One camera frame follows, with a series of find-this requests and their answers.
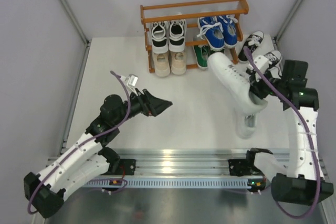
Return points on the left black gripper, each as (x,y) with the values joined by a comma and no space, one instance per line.
(150,105)

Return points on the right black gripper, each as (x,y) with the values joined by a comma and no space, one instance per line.
(255,86)

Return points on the white sneaker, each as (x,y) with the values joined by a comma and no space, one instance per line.
(245,125)
(235,84)

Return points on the beige sneaker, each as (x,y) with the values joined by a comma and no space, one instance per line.
(178,62)
(161,64)

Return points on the green sneaker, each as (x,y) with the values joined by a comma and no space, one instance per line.
(201,54)
(211,51)

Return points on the black white-striped sneaker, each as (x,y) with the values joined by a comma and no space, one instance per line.
(159,37)
(177,34)

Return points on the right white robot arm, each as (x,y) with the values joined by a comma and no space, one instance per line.
(302,180)

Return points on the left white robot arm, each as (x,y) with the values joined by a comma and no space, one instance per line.
(47,196)

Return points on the orange wooden shoe shelf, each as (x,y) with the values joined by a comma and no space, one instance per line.
(189,11)

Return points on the black canvas sneaker near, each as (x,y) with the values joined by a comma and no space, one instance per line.
(274,57)

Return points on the black canvas sneaker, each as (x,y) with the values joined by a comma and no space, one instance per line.
(274,57)
(252,42)

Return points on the black canvas sneaker far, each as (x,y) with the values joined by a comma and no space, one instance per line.
(252,42)

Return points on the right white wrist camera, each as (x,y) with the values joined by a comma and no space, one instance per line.
(261,62)

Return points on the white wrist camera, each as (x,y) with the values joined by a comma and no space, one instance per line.
(261,62)
(130,80)

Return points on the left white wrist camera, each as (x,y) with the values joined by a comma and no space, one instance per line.
(130,80)

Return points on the aluminium rail base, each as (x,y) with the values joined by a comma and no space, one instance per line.
(151,163)

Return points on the perforated cable duct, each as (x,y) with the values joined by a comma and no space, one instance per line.
(200,182)

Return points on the left aluminium frame post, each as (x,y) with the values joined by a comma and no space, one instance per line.
(74,21)

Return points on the aluminium frame post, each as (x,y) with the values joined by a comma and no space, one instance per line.
(74,21)
(286,22)

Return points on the right aluminium frame post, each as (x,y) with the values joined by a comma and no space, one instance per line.
(286,22)

